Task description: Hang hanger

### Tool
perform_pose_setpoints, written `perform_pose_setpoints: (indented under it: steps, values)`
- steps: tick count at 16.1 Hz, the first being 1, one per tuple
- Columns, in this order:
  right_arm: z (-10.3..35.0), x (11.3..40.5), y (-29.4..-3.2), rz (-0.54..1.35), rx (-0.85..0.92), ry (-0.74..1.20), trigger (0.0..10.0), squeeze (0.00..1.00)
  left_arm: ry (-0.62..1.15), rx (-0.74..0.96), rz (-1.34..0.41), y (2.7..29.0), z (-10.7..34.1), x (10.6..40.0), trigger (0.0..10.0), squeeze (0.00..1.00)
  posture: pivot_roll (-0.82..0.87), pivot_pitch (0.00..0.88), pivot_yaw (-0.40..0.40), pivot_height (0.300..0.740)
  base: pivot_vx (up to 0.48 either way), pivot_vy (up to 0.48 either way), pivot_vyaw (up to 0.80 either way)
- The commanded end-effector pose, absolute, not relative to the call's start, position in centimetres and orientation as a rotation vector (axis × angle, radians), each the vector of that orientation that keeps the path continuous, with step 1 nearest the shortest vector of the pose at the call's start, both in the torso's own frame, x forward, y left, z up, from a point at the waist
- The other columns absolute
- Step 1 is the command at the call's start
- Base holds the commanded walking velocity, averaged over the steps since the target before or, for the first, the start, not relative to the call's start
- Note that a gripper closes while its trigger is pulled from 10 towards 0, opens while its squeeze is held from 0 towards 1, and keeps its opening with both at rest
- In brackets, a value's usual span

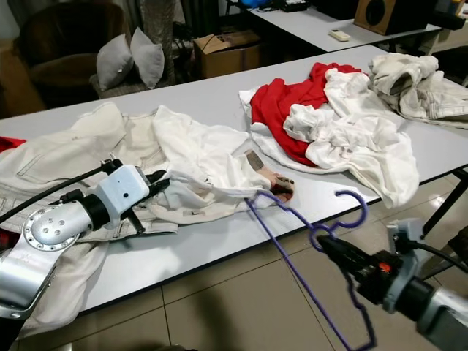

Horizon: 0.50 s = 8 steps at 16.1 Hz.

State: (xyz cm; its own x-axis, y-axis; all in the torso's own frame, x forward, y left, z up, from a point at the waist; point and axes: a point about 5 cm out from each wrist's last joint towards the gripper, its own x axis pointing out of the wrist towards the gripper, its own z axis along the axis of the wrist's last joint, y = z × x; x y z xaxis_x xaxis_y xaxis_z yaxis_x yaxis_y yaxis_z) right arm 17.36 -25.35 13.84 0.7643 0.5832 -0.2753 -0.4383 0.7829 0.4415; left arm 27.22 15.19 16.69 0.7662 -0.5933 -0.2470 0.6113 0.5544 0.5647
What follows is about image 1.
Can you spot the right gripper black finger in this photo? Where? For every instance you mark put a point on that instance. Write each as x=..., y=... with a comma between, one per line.
x=345, y=253
x=349, y=269

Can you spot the purple plastic hanger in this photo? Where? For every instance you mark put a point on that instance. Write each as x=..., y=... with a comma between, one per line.
x=364, y=210

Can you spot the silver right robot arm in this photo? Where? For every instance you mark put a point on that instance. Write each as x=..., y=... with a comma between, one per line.
x=446, y=322

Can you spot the grey pillow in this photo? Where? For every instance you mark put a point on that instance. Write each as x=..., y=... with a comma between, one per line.
x=113, y=66
x=148, y=58

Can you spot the plain red garment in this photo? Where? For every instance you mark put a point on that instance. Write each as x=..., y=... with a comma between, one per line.
x=274, y=106

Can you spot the open brown cardboard box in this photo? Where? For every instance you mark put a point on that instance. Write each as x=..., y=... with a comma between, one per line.
x=227, y=58

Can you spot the brown armchair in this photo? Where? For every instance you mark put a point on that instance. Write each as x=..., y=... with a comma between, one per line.
x=66, y=36

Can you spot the cream bundled garment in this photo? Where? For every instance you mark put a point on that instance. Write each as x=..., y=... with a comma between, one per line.
x=402, y=73

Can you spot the blue plastic item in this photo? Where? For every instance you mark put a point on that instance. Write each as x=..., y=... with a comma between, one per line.
x=252, y=4

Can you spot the grey desk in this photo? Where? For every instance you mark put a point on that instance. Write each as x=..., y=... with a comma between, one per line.
x=307, y=25

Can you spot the white remote control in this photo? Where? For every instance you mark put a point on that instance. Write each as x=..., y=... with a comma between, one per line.
x=340, y=35

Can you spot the flat black device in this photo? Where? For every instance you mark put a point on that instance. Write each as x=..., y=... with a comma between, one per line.
x=292, y=5

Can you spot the wooden speaker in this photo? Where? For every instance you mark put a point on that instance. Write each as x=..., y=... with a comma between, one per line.
x=384, y=14

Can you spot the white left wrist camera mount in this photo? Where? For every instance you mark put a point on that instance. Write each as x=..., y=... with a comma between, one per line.
x=128, y=191

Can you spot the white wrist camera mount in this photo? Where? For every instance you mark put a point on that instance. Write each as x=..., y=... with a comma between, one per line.
x=128, y=191
x=406, y=248

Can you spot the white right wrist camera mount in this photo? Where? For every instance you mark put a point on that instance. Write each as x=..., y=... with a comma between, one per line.
x=406, y=248

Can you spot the grey textured post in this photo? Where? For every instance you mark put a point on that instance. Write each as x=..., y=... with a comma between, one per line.
x=159, y=16

